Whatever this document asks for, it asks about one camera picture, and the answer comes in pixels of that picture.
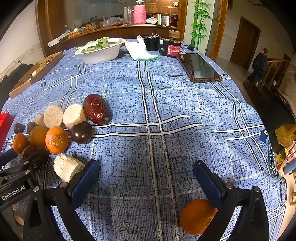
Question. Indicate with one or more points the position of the white bowl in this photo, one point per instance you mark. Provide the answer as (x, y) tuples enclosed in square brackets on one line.
[(99, 54)]

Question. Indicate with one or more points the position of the dark hanging jacket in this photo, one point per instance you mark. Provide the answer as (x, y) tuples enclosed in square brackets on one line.
[(259, 64)]

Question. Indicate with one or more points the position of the pink bottle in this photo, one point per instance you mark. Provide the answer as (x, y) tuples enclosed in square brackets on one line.
[(139, 15)]

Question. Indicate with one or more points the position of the green bamboo wall decal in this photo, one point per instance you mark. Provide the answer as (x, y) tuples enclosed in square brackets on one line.
[(200, 20)]

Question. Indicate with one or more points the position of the small wooden box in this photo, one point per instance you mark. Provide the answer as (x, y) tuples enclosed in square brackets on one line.
[(87, 27)]

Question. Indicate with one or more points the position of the black pot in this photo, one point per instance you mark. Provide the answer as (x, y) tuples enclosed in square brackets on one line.
[(151, 42)]

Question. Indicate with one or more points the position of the white appliance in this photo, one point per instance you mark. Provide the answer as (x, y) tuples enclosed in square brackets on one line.
[(165, 20)]

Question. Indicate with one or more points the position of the glass mug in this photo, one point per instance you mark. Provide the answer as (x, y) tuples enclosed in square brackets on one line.
[(128, 16)]

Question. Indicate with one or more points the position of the wooden stair railing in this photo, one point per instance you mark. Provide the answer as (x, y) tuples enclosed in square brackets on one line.
[(275, 76)]

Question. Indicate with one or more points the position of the small black object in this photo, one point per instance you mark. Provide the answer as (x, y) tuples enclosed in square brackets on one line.
[(190, 47)]

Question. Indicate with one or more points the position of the green leafy vegetables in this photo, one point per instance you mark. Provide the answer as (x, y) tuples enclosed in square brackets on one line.
[(99, 43)]

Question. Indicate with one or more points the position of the smartphone in brown case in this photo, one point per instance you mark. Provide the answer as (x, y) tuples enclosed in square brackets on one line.
[(198, 66)]

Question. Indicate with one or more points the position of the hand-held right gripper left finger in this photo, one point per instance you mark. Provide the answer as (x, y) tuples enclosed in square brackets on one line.
[(85, 183)]

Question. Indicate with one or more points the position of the brown wooden door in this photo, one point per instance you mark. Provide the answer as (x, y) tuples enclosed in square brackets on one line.
[(245, 41)]

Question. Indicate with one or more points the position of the red and black jar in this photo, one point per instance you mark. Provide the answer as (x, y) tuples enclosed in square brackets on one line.
[(171, 48)]

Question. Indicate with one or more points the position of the red box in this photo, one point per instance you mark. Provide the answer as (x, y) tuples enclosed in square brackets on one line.
[(4, 125)]

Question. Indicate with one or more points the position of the clear plastic bag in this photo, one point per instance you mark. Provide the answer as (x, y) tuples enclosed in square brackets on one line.
[(111, 22)]

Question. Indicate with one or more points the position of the black bag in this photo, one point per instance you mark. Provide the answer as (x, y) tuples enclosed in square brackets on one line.
[(11, 76)]

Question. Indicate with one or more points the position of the brown kiwi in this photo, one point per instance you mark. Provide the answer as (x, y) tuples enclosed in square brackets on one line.
[(31, 127)]

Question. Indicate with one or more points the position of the cardboard box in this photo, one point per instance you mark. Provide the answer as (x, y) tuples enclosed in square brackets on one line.
[(34, 74)]

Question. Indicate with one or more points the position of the wrinkled brown passion fruit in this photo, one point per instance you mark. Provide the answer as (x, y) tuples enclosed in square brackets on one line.
[(29, 151)]

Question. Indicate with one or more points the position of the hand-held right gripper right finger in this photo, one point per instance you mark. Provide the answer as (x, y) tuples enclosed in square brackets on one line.
[(208, 185)]

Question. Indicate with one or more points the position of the blue plaid tablecloth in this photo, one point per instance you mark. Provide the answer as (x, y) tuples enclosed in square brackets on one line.
[(150, 111)]

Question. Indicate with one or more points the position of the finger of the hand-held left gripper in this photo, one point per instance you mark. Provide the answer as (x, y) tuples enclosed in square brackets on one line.
[(8, 155), (34, 160)]

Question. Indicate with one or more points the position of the dark purple passion fruit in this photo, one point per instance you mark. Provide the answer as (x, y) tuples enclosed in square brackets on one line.
[(18, 128), (81, 132)]

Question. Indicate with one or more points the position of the white box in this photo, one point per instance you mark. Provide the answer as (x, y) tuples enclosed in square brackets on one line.
[(152, 20)]

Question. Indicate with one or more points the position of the colourful packages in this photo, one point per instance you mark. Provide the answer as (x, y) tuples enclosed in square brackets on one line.
[(286, 162)]

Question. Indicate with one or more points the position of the flat white board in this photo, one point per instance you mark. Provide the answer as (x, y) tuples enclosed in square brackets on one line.
[(55, 41)]

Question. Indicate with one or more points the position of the white cloth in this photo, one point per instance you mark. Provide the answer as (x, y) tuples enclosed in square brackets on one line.
[(141, 52)]

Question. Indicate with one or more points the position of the wooden counter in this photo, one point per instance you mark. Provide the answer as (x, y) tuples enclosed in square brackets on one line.
[(42, 27)]

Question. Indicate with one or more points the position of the orange tangerine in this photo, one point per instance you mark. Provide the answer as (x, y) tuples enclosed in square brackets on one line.
[(19, 143), (56, 139), (37, 136), (196, 216)]

